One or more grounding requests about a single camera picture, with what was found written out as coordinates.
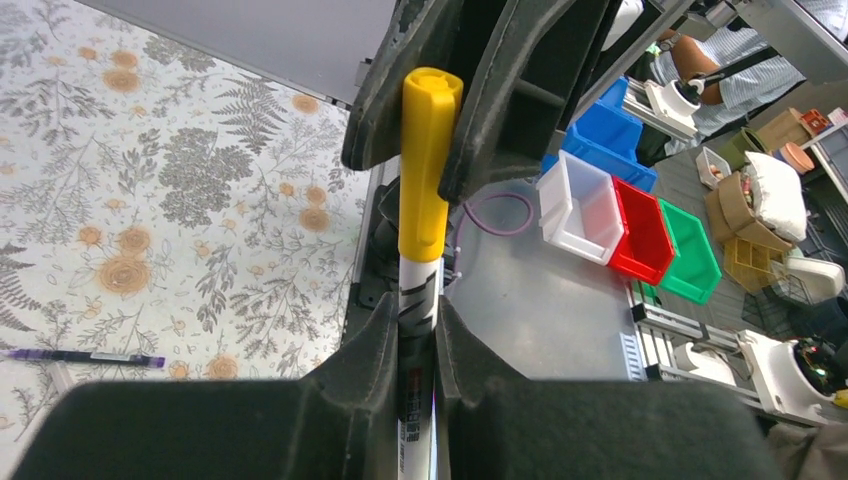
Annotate green plastic bin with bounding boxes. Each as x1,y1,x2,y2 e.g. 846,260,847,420
658,198,722,305

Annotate white pillow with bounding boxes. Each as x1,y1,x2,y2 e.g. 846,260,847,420
743,152,807,243

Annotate dark purple pen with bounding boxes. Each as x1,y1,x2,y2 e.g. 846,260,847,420
1,349,166,369

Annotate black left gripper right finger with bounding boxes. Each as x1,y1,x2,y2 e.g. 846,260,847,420
435,299,780,479

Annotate clear pen cap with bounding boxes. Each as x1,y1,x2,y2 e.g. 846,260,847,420
47,361,76,395

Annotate red plastic bin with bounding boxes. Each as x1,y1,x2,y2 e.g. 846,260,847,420
607,177,676,286

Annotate blue plastic bin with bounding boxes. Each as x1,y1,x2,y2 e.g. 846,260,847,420
560,76,658,193

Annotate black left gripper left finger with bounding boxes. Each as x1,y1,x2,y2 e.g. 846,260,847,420
14,293,398,479

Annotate white plastic bin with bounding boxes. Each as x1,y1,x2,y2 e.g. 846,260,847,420
536,150,624,266

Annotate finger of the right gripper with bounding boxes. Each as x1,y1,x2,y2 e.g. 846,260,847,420
439,1,613,205
341,0,463,171

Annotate cardboard box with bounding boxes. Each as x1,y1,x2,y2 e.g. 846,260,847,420
704,172,795,252

